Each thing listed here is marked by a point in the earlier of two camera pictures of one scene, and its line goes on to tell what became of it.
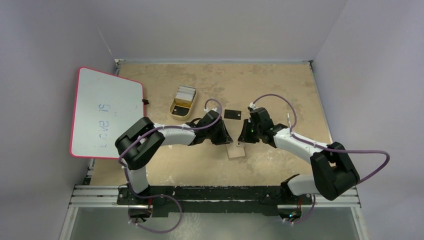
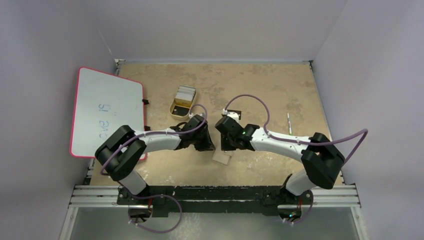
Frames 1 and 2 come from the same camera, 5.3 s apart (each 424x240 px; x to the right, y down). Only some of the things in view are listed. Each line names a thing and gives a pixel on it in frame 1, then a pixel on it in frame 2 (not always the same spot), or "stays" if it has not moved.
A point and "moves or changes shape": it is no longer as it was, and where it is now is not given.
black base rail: x=171 y=201 stays
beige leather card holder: x=235 y=149 moves or changes shape
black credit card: x=233 y=114 stays
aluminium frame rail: x=87 y=196 stays
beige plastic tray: x=180 y=112 stays
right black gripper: x=245 y=130 to x=226 y=141
